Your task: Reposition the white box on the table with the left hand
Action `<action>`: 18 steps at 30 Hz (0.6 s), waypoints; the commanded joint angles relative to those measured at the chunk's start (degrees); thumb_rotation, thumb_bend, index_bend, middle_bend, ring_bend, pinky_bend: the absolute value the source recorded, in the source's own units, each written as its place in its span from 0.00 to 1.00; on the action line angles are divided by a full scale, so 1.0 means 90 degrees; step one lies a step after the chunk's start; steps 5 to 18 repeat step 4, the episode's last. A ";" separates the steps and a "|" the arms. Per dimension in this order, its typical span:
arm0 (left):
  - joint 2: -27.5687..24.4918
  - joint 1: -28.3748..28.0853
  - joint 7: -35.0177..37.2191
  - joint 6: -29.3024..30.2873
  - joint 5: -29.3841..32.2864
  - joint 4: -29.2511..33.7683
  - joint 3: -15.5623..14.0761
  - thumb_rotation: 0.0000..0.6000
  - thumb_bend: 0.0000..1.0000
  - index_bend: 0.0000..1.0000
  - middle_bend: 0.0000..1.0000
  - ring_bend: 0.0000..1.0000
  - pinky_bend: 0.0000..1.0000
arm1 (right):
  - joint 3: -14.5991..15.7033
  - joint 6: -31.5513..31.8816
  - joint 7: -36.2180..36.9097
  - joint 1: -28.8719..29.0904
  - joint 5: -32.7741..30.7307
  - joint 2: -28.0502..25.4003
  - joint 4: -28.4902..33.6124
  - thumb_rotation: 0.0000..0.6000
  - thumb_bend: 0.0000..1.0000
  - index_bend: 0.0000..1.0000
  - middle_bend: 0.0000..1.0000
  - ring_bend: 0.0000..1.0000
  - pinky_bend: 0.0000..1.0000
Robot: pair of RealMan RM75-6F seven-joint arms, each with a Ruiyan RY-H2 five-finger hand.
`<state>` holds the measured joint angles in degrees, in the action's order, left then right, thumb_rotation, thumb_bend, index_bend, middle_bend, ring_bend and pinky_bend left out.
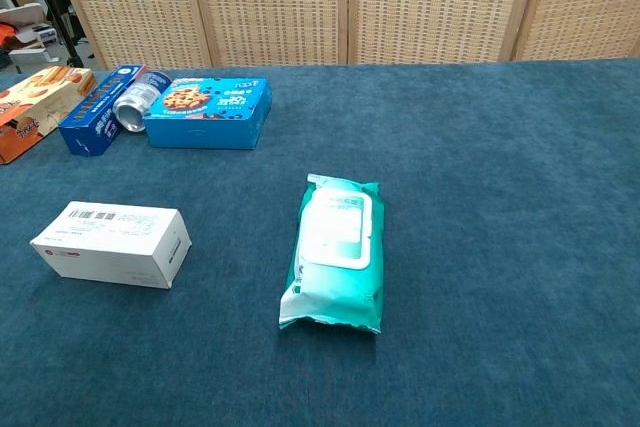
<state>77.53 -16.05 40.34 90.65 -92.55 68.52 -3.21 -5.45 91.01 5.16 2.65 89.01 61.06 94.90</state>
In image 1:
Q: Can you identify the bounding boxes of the white open carton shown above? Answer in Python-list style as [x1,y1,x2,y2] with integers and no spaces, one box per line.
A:
[0,2,55,66]

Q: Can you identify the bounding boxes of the orange cloth item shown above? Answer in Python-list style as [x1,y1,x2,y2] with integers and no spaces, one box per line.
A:
[0,21,22,51]

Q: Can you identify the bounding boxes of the teal wet wipes pack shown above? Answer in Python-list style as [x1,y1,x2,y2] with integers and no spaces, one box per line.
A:
[277,172,387,335]

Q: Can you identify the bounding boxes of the blue carpet table cover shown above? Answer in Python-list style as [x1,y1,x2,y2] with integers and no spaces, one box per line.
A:
[0,57,640,427]

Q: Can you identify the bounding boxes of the orange biscuit box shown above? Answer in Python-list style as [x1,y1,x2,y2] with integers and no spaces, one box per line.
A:
[0,65,98,166]

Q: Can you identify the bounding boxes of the long dark blue box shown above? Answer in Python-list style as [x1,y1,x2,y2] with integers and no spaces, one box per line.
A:
[58,64,148,157]

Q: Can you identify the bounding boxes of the woven wooden folding screen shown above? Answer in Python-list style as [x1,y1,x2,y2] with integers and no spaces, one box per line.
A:
[47,0,640,71]

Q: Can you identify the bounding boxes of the blue and white drink can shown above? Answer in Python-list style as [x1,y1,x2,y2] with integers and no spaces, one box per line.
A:
[112,70,173,134]

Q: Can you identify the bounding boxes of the blue cookie box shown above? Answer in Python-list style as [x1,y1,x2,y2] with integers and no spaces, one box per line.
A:
[142,77,274,151]

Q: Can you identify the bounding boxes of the black tripod stand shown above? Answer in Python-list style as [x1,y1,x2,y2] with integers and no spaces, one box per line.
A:
[22,0,95,69]

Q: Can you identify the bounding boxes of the white cardboard box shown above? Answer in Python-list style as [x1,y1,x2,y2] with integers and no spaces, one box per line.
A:
[29,200,193,291]

